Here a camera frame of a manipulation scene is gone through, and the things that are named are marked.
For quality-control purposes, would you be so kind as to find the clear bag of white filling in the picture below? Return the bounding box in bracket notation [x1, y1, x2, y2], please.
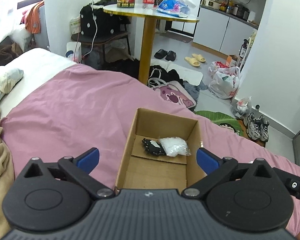
[159, 137, 191, 157]

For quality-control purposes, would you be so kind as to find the black white small soft item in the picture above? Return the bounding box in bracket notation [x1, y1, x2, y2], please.
[141, 138, 166, 157]

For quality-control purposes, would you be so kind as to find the green leaf cartoon rug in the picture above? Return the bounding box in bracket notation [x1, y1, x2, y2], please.
[194, 111, 244, 136]

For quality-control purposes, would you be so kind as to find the brown cardboard box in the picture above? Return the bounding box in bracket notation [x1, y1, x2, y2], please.
[115, 108, 206, 192]

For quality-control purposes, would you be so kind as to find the grey sneaker outer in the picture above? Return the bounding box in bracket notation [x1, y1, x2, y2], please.
[259, 115, 269, 143]

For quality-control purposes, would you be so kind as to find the small clear trash bag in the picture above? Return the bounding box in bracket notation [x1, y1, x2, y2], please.
[231, 96, 252, 119]

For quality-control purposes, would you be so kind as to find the grey blue cloth on floor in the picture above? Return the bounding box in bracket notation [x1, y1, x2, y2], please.
[183, 80, 208, 102]

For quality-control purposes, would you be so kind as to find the large white red shopping bag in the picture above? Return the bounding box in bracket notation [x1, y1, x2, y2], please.
[207, 61, 240, 99]

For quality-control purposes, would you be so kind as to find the pink bear laptop bag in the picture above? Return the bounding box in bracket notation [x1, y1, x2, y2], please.
[152, 81, 197, 109]

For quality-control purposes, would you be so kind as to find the white floor mat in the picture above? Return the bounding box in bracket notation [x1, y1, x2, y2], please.
[151, 59, 203, 86]

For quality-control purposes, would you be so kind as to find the yellow slipper left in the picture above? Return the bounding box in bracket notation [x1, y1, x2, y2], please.
[185, 57, 200, 67]

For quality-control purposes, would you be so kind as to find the yellow slipper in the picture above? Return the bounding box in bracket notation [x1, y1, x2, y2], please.
[185, 57, 200, 67]
[192, 53, 206, 63]

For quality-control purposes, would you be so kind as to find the black clothes pile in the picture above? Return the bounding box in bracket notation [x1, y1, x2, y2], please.
[147, 65, 184, 88]

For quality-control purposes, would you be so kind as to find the patterned pillow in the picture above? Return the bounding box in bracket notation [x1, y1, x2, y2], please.
[0, 68, 24, 101]

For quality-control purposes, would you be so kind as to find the yellow slipper right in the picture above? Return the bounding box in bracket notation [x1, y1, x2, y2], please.
[192, 53, 206, 63]

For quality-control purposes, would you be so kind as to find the white small appliance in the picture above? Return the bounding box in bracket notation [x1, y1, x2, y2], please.
[65, 42, 82, 63]

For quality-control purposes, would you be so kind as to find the black slipper right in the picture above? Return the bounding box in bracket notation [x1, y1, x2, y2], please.
[165, 50, 177, 61]

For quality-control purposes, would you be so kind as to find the black slipper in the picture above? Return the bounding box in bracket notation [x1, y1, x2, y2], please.
[165, 50, 177, 61]
[154, 49, 168, 59]

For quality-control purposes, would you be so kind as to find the black slipper left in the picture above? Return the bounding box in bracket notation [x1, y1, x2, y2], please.
[154, 49, 168, 59]

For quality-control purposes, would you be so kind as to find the white kitchen cabinet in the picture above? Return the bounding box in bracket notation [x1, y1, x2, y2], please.
[193, 7, 257, 55]

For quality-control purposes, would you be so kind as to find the dark wooden chair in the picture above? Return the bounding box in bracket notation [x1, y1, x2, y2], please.
[71, 30, 131, 64]

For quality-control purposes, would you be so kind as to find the black polka dot bag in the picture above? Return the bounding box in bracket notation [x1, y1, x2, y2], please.
[79, 0, 130, 37]

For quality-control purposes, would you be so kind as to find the orange cloth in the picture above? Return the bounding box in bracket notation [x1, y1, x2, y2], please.
[25, 1, 44, 34]

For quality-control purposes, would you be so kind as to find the round yellow-edged table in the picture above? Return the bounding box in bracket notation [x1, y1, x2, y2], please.
[103, 4, 199, 85]

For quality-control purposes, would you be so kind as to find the blue white plastic bag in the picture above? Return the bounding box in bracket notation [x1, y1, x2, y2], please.
[157, 0, 196, 18]

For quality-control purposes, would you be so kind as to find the grey sneaker near wall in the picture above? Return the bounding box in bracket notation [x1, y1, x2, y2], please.
[243, 113, 261, 141]

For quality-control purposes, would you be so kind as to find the white charging cable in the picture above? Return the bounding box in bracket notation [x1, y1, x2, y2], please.
[73, 0, 99, 62]

